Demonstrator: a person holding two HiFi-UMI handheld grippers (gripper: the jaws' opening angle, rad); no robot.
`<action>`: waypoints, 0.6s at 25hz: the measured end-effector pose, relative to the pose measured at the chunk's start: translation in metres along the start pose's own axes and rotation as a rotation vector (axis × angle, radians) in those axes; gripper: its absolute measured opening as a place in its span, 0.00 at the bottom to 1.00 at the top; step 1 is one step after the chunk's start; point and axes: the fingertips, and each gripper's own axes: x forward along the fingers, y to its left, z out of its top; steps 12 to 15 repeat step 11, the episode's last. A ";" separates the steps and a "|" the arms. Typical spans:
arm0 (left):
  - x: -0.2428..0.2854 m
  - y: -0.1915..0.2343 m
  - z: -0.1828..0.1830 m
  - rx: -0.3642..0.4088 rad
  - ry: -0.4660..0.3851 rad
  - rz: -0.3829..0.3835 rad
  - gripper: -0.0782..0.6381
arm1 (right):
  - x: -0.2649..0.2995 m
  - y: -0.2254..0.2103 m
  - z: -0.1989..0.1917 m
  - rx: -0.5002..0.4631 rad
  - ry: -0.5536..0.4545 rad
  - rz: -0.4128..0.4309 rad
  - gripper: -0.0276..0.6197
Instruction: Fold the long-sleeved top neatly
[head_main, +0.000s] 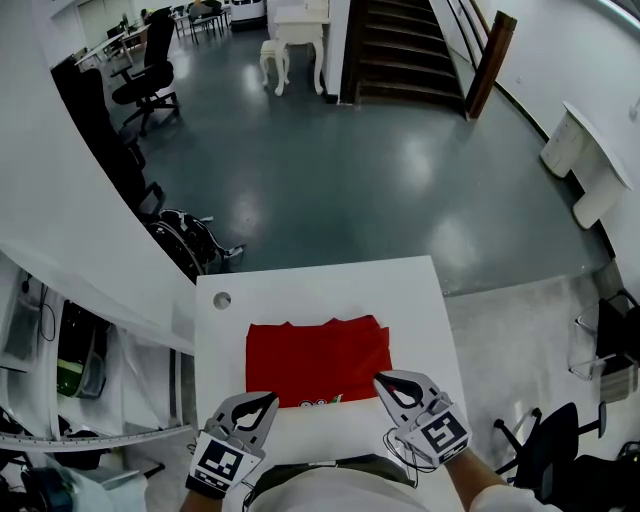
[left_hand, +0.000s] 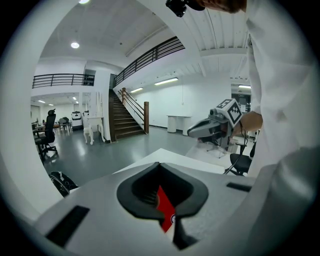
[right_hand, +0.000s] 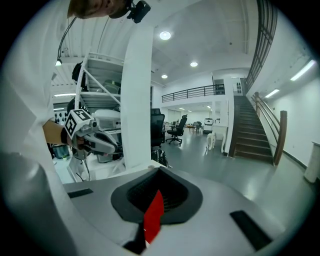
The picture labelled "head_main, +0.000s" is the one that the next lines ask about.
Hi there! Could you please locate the teal black device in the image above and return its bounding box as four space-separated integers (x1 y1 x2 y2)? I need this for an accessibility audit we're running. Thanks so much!
19 464 71 512

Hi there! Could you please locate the dark wooden staircase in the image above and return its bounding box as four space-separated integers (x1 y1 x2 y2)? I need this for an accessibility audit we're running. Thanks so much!
339 0 469 109

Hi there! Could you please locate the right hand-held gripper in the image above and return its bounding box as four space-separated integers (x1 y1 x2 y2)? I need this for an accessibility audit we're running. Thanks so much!
373 369 473 469

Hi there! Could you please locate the black swivel office chair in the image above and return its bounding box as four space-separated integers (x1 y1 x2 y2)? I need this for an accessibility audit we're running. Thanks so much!
493 399 609 494

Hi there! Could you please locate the person's left forearm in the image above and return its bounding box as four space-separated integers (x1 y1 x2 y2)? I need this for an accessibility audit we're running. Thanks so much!
179 487 231 512

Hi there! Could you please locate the brown wooden newel post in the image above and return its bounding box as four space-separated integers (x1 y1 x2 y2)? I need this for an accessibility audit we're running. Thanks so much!
464 9 519 121

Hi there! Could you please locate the white mobile machine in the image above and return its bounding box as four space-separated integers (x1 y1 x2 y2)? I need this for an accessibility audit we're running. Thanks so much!
230 0 267 31

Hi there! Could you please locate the white metal shelf rack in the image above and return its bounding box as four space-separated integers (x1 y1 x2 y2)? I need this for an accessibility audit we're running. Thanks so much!
0 249 196 451

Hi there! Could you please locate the white curved console table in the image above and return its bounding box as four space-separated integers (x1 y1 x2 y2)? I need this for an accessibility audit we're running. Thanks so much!
539 101 634 230

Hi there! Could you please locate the white ornate dressing table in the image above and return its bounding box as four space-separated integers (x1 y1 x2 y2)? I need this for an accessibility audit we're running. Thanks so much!
272 4 331 96

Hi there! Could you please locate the white office desk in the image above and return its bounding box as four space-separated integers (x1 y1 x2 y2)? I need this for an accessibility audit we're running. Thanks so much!
74 24 151 71

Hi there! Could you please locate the person's right forearm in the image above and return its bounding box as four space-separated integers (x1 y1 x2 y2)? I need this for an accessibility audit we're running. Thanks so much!
442 447 507 512

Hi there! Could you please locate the black chrome-frame visitor chair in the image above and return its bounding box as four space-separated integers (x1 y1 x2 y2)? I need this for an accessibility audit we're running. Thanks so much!
568 289 640 401

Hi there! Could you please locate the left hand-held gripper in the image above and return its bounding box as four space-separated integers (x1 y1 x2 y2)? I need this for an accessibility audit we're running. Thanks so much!
185 391 280 500

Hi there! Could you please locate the red shirt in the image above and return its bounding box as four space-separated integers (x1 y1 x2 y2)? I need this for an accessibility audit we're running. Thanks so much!
244 314 394 409

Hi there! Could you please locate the black backpack with white straps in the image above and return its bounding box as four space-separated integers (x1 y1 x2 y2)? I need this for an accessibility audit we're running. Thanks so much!
144 208 246 284

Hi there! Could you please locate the black office chair with headrest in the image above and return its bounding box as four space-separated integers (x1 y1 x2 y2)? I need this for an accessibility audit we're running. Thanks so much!
110 7 181 137

